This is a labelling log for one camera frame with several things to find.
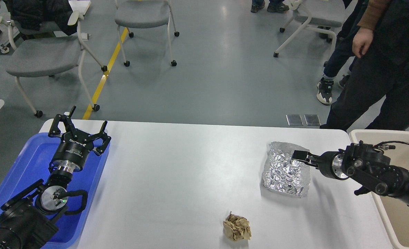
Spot metal floor plate left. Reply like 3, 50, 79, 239
286, 114, 303, 126

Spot blue plastic tray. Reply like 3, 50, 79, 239
0, 133, 109, 249

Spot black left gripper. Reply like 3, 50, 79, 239
48, 106, 112, 172

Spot bystander bare hand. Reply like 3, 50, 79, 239
352, 27, 374, 58

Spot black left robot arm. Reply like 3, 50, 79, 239
0, 107, 111, 249

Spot crumpled brown paper ball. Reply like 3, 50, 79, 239
222, 212, 252, 241

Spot black jacket on chair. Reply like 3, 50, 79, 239
4, 0, 77, 35

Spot beige plastic bin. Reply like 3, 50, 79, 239
350, 129, 409, 249

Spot grey chair middle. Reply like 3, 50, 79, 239
114, 0, 180, 67

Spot distant person shoes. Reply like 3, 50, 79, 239
250, 0, 289, 13

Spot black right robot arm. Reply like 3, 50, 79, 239
291, 141, 409, 206

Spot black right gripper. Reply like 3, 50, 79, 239
291, 150, 349, 180

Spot crinkled silver foil bag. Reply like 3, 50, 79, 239
262, 141, 311, 197

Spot bystander in dark clothes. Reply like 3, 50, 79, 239
320, 0, 409, 131

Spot grey chair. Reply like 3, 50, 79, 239
0, 10, 100, 118
114, 0, 180, 67
273, 0, 346, 58

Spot grey chair right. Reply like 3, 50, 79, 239
273, 0, 346, 58

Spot grey chair left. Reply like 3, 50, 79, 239
0, 10, 100, 118

